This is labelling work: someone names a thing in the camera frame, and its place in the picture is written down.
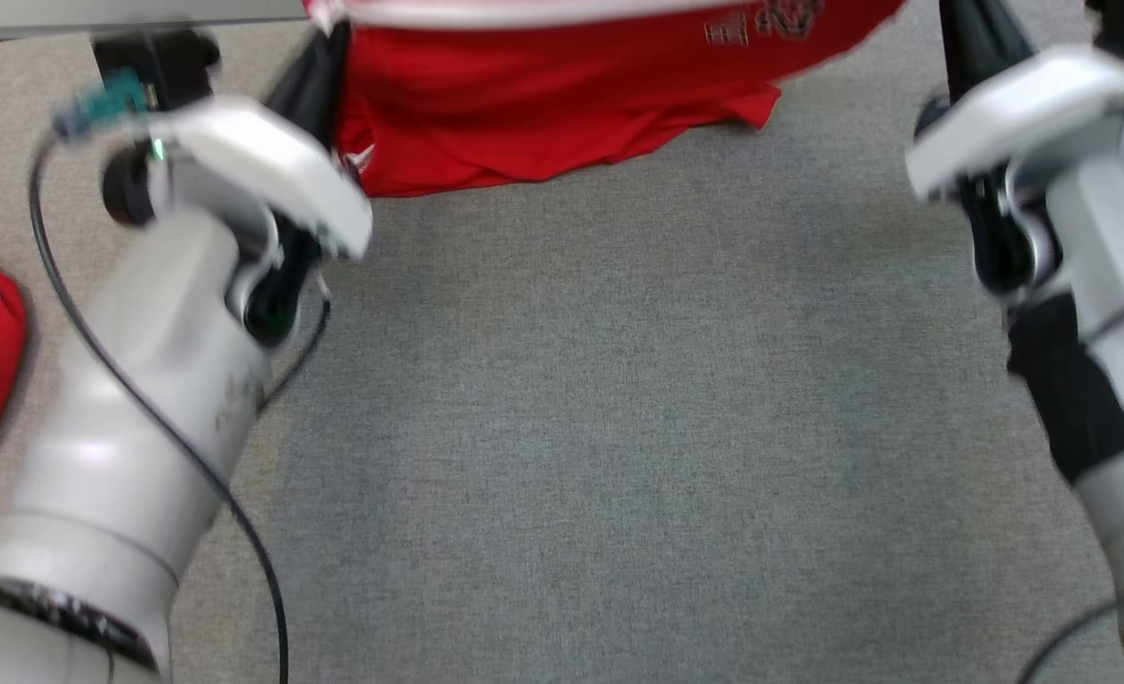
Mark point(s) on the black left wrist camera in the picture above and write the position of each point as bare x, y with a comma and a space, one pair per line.
158, 62

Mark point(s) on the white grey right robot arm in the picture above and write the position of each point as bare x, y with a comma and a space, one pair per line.
1098, 228

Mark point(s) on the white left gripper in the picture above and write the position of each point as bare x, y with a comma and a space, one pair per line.
276, 161

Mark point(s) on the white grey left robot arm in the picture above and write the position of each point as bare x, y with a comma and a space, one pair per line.
124, 399

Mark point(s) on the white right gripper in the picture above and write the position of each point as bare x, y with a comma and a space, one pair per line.
1027, 114

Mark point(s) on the red white basketball jersey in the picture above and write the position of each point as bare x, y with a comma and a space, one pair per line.
542, 104

